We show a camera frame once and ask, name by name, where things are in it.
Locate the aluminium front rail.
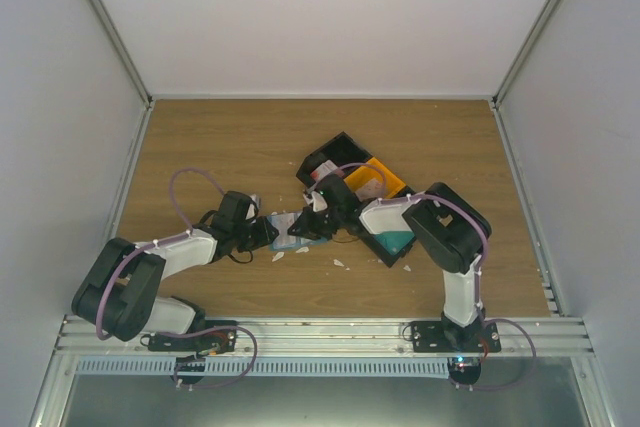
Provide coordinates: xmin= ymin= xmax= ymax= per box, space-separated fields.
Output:
xmin=54 ymin=316 xmax=594 ymax=357

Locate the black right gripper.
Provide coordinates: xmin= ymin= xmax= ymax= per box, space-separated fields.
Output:
xmin=289 ymin=207 xmax=343 ymax=241

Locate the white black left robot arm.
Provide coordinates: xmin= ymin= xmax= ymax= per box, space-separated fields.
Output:
xmin=71 ymin=191 xmax=278 ymax=351

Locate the white pink credit card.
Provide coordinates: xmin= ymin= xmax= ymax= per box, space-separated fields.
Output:
xmin=270 ymin=212 xmax=300 ymax=250

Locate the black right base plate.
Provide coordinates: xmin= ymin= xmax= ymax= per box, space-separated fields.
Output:
xmin=401 ymin=319 xmax=502 ymax=353

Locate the white pink card stack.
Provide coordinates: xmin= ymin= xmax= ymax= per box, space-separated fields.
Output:
xmin=355 ymin=178 xmax=386 ymax=201

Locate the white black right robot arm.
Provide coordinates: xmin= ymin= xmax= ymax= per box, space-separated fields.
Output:
xmin=288 ymin=174 xmax=492 ymax=352

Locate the orange bin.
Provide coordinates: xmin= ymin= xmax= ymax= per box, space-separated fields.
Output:
xmin=345 ymin=157 xmax=407 ymax=201

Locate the blue card holder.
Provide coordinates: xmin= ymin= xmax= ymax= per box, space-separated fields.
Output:
xmin=268 ymin=211 xmax=327 ymax=251

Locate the black bin near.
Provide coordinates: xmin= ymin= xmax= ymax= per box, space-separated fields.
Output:
xmin=360 ymin=217 xmax=416 ymax=267

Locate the white debris pile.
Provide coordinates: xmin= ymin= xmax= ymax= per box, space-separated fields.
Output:
xmin=271 ymin=245 xmax=388 ymax=270

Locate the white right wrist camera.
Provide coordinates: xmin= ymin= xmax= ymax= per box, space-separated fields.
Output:
xmin=303 ymin=190 xmax=328 ymax=213

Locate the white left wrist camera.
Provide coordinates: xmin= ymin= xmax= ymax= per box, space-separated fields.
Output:
xmin=250 ymin=194 xmax=262 ymax=213

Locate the aluminium frame post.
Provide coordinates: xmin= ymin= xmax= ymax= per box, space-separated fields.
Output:
xmin=490 ymin=0 xmax=563 ymax=110
xmin=86 ymin=0 xmax=153 ymax=110

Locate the aluminium frame post left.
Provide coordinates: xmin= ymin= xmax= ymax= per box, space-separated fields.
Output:
xmin=86 ymin=0 xmax=153 ymax=110

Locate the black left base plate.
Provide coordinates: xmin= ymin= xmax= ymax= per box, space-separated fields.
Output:
xmin=140 ymin=319 xmax=238 ymax=357

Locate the aluminium frame post right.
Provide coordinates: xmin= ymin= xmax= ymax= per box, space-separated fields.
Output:
xmin=490 ymin=0 xmax=563 ymax=110

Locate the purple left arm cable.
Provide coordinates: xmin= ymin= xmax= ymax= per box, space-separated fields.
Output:
xmin=95 ymin=167 xmax=236 ymax=341

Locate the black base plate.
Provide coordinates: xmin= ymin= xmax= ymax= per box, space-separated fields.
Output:
xmin=401 ymin=319 xmax=502 ymax=353
xmin=140 ymin=319 xmax=238 ymax=357

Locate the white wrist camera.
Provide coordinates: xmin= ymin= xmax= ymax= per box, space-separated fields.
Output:
xmin=250 ymin=194 xmax=262 ymax=213
xmin=303 ymin=190 xmax=328 ymax=213

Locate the grey slotted cable duct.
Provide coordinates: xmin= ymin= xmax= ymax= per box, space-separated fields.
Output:
xmin=76 ymin=356 xmax=449 ymax=379

